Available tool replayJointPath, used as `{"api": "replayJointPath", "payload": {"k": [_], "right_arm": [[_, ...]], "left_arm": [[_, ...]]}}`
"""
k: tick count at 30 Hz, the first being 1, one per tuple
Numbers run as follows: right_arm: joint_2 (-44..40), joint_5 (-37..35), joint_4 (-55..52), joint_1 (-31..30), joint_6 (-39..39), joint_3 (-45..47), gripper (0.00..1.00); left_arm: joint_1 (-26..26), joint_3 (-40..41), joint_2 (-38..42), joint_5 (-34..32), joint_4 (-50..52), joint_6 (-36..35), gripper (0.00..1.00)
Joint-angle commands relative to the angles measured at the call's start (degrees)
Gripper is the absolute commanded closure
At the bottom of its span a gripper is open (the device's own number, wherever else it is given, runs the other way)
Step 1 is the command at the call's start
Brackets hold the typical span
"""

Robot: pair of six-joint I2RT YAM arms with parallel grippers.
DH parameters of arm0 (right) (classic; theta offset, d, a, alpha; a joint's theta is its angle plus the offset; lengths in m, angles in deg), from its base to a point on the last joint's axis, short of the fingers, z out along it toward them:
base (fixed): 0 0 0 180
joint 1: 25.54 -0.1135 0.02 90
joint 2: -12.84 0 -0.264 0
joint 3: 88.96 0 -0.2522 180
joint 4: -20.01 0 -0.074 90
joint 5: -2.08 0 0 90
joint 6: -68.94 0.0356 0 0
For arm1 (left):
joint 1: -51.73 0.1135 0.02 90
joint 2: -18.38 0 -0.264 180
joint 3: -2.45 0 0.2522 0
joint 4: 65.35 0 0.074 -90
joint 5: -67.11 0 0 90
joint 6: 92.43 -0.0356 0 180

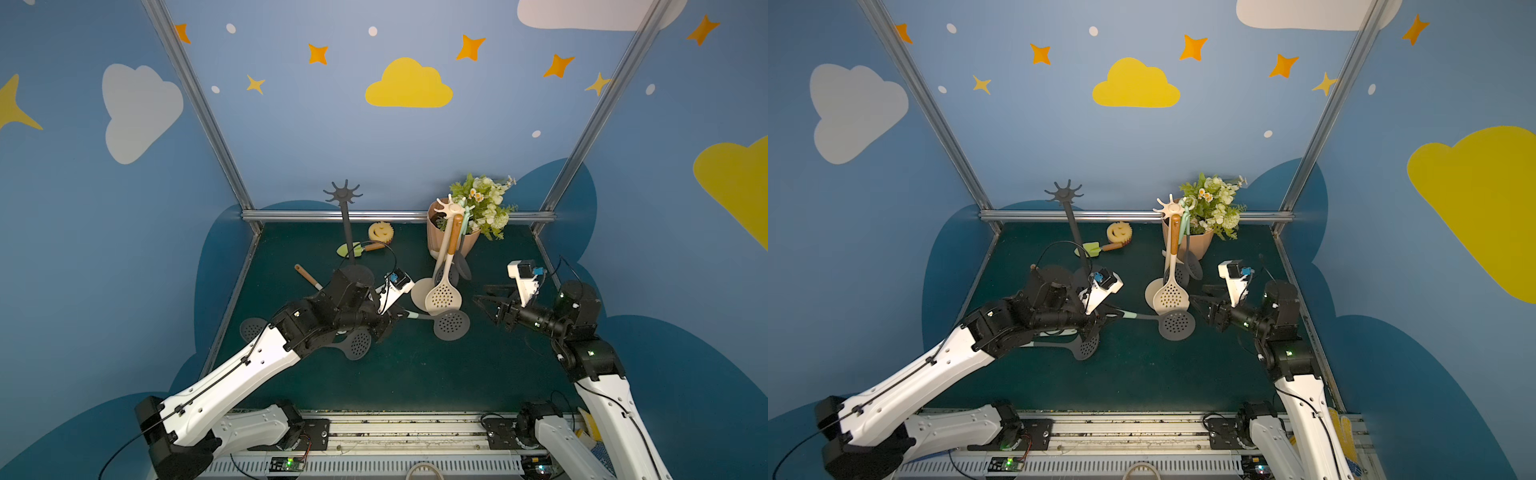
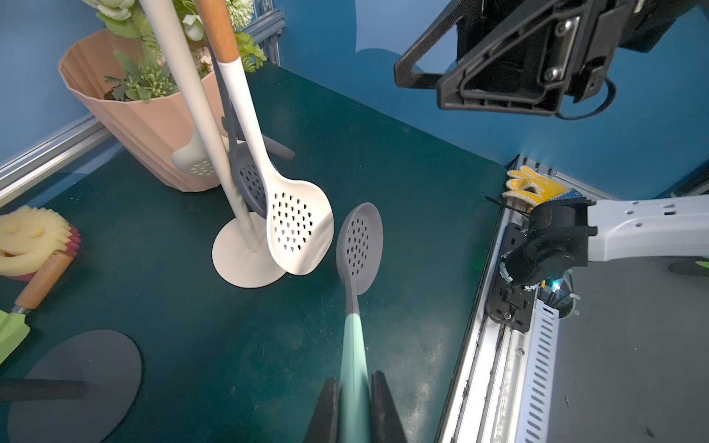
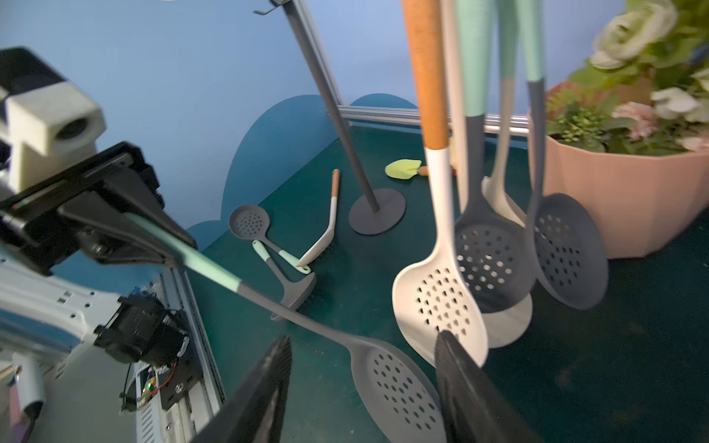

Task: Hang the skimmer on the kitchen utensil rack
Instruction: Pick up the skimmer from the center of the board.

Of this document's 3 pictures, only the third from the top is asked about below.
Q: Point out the small green trowel wooden handle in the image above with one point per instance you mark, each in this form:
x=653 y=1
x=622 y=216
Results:
x=406 y=169

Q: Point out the grey skimmer far left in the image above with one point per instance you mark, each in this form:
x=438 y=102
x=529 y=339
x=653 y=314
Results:
x=251 y=222

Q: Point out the cream utensil rack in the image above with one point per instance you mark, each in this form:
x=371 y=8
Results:
x=455 y=111

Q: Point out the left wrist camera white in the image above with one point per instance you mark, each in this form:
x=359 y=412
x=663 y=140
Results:
x=48 y=124

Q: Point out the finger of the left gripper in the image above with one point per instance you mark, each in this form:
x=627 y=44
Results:
x=110 y=237

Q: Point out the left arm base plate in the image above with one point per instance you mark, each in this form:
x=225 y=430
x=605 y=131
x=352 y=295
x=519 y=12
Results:
x=168 y=385

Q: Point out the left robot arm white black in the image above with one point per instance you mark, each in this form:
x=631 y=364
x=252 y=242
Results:
x=136 y=328

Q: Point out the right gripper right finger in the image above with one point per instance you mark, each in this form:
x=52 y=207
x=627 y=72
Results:
x=472 y=408

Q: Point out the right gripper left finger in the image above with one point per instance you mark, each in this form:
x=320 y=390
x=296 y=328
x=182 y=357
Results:
x=255 y=412

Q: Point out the pink pot with flowers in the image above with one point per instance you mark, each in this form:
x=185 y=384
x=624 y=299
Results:
x=627 y=133

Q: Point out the cream skimmer mint handle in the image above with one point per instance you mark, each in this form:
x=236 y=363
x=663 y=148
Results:
x=494 y=186

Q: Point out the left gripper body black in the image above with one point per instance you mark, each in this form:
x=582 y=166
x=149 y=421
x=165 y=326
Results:
x=33 y=232

